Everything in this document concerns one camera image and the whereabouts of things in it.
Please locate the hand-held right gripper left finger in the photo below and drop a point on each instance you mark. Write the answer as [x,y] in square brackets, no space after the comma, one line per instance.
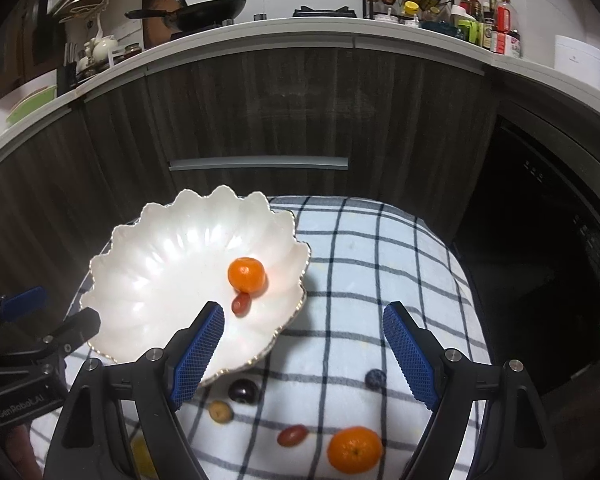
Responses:
[200,350]

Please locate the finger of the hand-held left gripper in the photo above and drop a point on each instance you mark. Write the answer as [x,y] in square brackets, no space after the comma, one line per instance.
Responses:
[77,327]
[25,301]

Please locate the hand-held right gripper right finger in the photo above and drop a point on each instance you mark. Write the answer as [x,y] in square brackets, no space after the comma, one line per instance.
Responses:
[410,355]

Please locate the dark purple grape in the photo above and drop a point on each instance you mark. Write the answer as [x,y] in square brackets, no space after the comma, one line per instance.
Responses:
[243,390]

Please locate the brown longan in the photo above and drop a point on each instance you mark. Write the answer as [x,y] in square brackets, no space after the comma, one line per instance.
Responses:
[220,411]

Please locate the white scalloped bowl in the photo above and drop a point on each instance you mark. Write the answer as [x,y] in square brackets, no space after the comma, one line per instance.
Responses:
[170,270]

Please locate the mandarin orange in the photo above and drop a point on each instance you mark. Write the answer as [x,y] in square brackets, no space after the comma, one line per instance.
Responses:
[355,450]
[246,274]

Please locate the yellow-green round fruit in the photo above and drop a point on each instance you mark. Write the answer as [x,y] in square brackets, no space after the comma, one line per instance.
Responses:
[142,457]

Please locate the red grape tomato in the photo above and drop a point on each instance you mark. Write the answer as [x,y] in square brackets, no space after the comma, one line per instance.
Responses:
[292,435]

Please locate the person's left hand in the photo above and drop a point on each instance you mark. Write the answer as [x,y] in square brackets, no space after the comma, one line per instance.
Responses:
[17,452]

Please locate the blueberry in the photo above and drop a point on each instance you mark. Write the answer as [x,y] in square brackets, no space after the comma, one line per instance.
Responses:
[375,379]

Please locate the red grape in bowl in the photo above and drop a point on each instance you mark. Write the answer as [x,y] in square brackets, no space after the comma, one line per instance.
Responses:
[241,304]

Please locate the white checked cloth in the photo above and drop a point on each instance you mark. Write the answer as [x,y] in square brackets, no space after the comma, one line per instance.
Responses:
[355,285]

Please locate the black oven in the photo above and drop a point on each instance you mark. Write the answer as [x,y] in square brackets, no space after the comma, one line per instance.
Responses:
[545,270]

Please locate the green tray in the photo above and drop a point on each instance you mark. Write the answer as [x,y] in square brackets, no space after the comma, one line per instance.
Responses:
[30,102]

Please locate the black knife block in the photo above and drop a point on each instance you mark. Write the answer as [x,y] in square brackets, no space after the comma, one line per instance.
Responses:
[65,75]

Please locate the dark wood cabinet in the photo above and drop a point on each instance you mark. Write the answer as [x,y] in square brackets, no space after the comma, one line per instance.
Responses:
[280,105]

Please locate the white teapot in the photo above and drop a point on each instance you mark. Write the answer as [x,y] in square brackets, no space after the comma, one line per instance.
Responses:
[102,46]

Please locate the small dark jars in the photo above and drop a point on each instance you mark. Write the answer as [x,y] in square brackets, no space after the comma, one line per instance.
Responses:
[132,51]

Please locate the brown cutting board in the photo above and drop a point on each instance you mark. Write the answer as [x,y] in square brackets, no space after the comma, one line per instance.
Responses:
[155,5]

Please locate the green container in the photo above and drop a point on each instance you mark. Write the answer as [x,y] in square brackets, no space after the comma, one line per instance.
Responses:
[467,30]

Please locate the white canister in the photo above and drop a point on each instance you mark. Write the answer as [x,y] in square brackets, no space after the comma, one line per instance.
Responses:
[580,62]

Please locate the dark sauce bottle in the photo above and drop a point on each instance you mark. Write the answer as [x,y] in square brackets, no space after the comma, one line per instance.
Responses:
[488,25]

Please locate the black wok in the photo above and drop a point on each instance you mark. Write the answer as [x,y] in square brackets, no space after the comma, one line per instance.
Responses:
[210,10]

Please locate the yellow-lid jar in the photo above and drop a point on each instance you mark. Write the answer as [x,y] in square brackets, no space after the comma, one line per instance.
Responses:
[410,12]

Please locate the red-label bottle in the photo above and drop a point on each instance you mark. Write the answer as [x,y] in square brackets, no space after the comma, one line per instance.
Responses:
[506,25]

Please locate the red-cap jar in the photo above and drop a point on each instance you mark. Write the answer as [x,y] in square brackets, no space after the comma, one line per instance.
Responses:
[470,7]

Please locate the black stove grate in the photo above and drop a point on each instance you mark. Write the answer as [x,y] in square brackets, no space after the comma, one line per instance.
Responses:
[325,11]

